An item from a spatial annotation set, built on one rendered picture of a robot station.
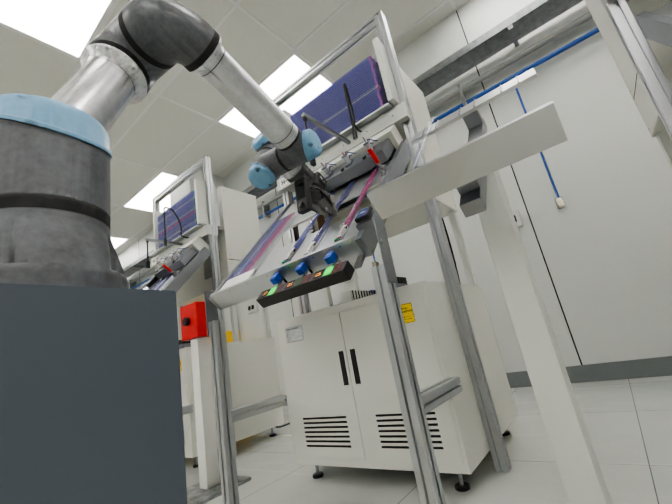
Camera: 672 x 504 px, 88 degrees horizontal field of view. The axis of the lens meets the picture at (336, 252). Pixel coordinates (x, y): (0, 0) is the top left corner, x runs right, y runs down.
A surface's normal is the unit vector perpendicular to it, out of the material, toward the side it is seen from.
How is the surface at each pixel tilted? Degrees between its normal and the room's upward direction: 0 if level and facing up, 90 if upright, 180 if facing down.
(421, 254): 90
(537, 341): 90
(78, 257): 72
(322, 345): 90
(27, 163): 90
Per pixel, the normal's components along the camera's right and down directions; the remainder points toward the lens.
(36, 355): 0.82, -0.29
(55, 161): 0.65, -0.32
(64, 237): 0.67, -0.57
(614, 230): -0.62, -0.11
